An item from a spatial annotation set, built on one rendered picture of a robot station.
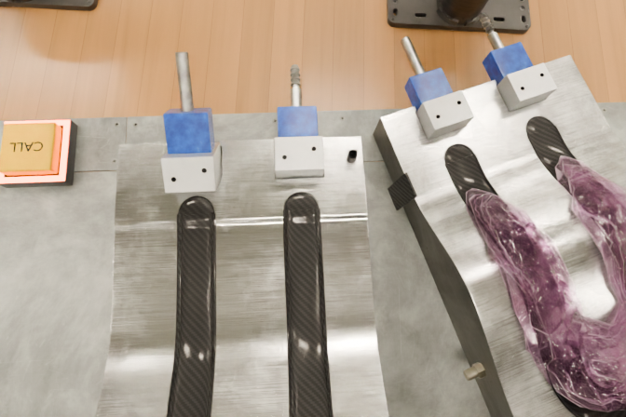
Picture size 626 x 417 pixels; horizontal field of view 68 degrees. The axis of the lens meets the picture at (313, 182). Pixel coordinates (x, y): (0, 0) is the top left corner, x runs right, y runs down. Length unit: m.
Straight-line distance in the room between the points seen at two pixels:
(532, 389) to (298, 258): 0.27
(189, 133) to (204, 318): 0.18
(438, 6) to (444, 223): 0.32
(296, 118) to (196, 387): 0.28
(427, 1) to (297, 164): 0.35
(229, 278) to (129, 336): 0.11
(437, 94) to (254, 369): 0.36
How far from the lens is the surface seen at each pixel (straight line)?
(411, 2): 0.71
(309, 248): 0.49
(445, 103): 0.56
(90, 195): 0.63
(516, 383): 0.55
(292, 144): 0.48
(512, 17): 0.75
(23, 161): 0.64
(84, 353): 0.62
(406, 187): 0.54
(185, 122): 0.47
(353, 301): 0.49
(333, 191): 0.49
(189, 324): 0.50
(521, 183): 0.58
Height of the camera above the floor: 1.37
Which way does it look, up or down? 75 degrees down
